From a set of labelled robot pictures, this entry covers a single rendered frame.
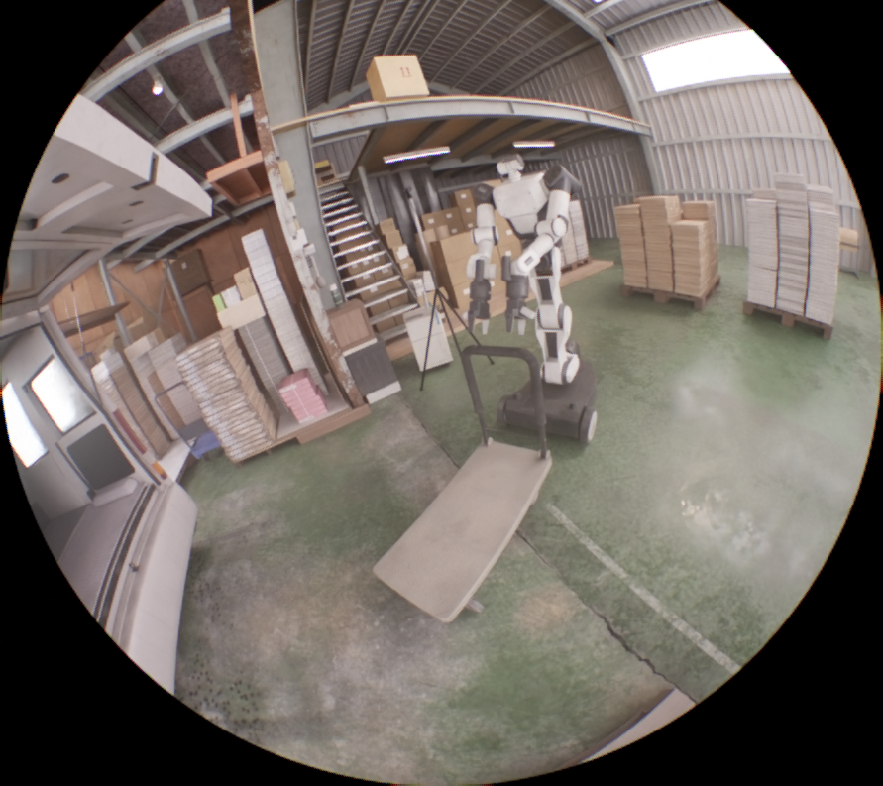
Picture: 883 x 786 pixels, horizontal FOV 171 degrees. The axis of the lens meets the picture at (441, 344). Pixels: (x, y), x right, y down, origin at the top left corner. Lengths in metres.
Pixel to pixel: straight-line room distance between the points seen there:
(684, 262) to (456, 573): 3.31
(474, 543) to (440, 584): 0.21
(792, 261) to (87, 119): 3.94
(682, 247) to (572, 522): 2.86
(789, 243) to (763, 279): 0.48
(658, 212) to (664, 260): 0.52
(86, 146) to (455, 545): 1.52
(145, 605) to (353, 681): 0.89
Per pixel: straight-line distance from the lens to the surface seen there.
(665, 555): 1.42
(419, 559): 1.24
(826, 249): 3.46
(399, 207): 6.37
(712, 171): 7.83
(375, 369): 2.58
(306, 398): 2.61
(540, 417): 1.25
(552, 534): 1.42
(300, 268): 2.31
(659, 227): 3.55
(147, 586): 1.65
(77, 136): 0.69
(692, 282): 3.54
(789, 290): 3.53
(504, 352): 1.13
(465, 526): 1.26
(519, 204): 1.45
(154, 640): 1.61
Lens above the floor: 1.25
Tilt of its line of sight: 22 degrees down
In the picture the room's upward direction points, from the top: 17 degrees counter-clockwise
